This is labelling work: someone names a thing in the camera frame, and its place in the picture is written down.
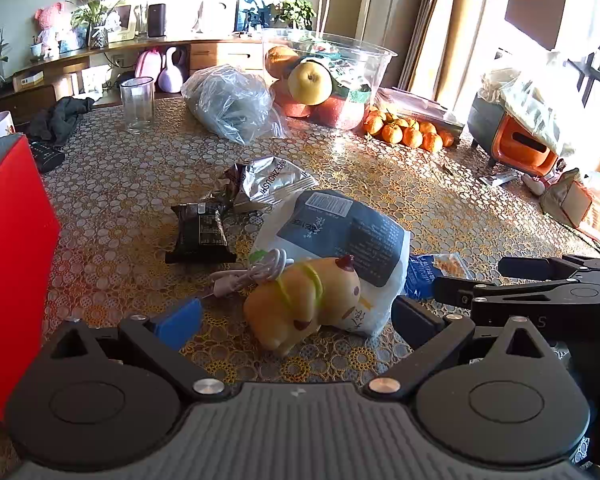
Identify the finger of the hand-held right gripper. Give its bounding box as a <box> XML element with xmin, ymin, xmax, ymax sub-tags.
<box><xmin>499</xmin><ymin>255</ymin><xmax>600</xmax><ymax>281</ymax></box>
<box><xmin>432</xmin><ymin>276</ymin><xmax>600</xmax><ymax>313</ymax></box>

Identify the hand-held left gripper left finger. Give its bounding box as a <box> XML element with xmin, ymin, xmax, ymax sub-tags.
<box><xmin>44</xmin><ymin>298</ymin><xmax>230</xmax><ymax>403</ymax></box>

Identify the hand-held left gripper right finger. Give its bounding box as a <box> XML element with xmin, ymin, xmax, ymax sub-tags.
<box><xmin>365</xmin><ymin>296</ymin><xmax>561</xmax><ymax>404</ymax></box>

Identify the blue snack packet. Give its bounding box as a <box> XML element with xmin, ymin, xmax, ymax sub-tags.
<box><xmin>405</xmin><ymin>252</ymin><xmax>469</xmax><ymax>302</ymax></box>

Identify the yellow dog toy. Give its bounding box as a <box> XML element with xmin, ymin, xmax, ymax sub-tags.
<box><xmin>243</xmin><ymin>255</ymin><xmax>362</xmax><ymax>359</ymax></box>

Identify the silver snack packet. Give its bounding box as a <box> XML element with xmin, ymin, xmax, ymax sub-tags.
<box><xmin>224</xmin><ymin>156</ymin><xmax>319</xmax><ymax>214</ymax></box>

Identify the red cardboard box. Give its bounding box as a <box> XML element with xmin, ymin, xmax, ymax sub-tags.
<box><xmin>0</xmin><ymin>132</ymin><xmax>62</xmax><ymax>422</ymax></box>

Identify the orange and grey desktop bin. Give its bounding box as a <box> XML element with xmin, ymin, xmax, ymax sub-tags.
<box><xmin>467</xmin><ymin>82</ymin><xmax>564</xmax><ymax>177</ymax></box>

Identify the lace-covered desktop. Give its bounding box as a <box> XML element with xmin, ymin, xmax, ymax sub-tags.
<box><xmin>0</xmin><ymin>94</ymin><xmax>600</xmax><ymax>480</ymax></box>

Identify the small silver wrapper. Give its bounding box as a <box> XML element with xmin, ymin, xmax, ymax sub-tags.
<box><xmin>480</xmin><ymin>170</ymin><xmax>522</xmax><ymax>187</ymax></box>

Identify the black snack packet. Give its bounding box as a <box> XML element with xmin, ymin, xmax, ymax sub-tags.
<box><xmin>166</xmin><ymin>201</ymin><xmax>237</xmax><ymax>265</ymax></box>

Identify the white bag with dark label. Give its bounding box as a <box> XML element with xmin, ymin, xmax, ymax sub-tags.
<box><xmin>252</xmin><ymin>189</ymin><xmax>412</xmax><ymax>337</ymax></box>

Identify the pile of tangerines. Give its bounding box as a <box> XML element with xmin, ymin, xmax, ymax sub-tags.
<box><xmin>362</xmin><ymin>107</ymin><xmax>456</xmax><ymax>154</ymax></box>

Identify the clear bin liner bag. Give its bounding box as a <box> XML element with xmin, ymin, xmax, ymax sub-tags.
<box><xmin>480</xmin><ymin>52</ymin><xmax>600</xmax><ymax>157</ymax></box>

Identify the flat clear plastic bag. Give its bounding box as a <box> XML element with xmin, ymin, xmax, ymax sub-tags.
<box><xmin>375</xmin><ymin>87</ymin><xmax>466</xmax><ymax>134</ymax></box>

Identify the red apple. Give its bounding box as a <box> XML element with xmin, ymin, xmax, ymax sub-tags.
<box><xmin>270</xmin><ymin>80</ymin><xmax>314</xmax><ymax>119</ymax></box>
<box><xmin>312</xmin><ymin>96</ymin><xmax>366</xmax><ymax>130</ymax></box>

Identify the black remote control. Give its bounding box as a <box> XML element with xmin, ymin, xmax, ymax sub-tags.
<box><xmin>30</xmin><ymin>141</ymin><xmax>67</xmax><ymax>174</ymax></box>

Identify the clear drinking glass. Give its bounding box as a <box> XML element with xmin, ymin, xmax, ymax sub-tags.
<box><xmin>120</xmin><ymin>76</ymin><xmax>156</xmax><ymax>135</ymax></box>

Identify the green snack packet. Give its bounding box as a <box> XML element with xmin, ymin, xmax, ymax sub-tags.
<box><xmin>330</xmin><ymin>57</ymin><xmax>374</xmax><ymax>106</ymax></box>

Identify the dark grey cloth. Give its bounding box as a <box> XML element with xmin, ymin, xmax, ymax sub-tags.
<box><xmin>27</xmin><ymin>96</ymin><xmax>96</xmax><ymax>147</ymax></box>

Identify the lavender swan ornament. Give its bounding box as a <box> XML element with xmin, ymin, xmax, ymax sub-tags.
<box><xmin>158</xmin><ymin>47</ymin><xmax>187</xmax><ymax>94</ymax></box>

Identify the clear plastic fruit tub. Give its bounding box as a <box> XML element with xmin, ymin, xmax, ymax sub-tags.
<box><xmin>262</xmin><ymin>28</ymin><xmax>399</xmax><ymax>131</ymax></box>

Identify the beige curtain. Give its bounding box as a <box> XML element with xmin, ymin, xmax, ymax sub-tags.
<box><xmin>397</xmin><ymin>0</ymin><xmax>512</xmax><ymax>112</ymax></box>

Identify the wooden television cabinet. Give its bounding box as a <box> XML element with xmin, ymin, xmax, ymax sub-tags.
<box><xmin>0</xmin><ymin>37</ymin><xmax>282</xmax><ymax>112</ymax></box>

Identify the orange fruit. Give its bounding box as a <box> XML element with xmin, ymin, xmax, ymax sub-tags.
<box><xmin>265</xmin><ymin>46</ymin><xmax>301</xmax><ymax>80</ymax></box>

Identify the small white box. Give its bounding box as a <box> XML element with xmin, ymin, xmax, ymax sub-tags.
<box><xmin>12</xmin><ymin>71</ymin><xmax>45</xmax><ymax>92</ymax></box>

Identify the black speaker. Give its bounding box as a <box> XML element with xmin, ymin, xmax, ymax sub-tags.
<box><xmin>147</xmin><ymin>3</ymin><xmax>167</xmax><ymax>38</ymax></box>

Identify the potted plant in patterned pot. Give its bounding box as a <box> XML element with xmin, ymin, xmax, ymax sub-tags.
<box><xmin>69</xmin><ymin>0</ymin><xmax>127</xmax><ymax>50</ymax></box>

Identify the leafy green potted plant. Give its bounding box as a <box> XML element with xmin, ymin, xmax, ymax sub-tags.
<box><xmin>275</xmin><ymin>0</ymin><xmax>317</xmax><ymax>32</ymax></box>

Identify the blue picture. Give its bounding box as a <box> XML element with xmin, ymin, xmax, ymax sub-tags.
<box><xmin>235</xmin><ymin>0</ymin><xmax>276</xmax><ymax>34</ymax></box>

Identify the pink teddy bear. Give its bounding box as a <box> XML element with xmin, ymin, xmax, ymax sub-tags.
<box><xmin>34</xmin><ymin>2</ymin><xmax>69</xmax><ymax>56</ymax></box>

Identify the white charging cable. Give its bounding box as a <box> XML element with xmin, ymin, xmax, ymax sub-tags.
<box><xmin>210</xmin><ymin>247</ymin><xmax>295</xmax><ymax>301</ymax></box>

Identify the white picture frame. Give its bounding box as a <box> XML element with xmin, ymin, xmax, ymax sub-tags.
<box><xmin>107</xmin><ymin>5</ymin><xmax>134</xmax><ymax>44</ymax></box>

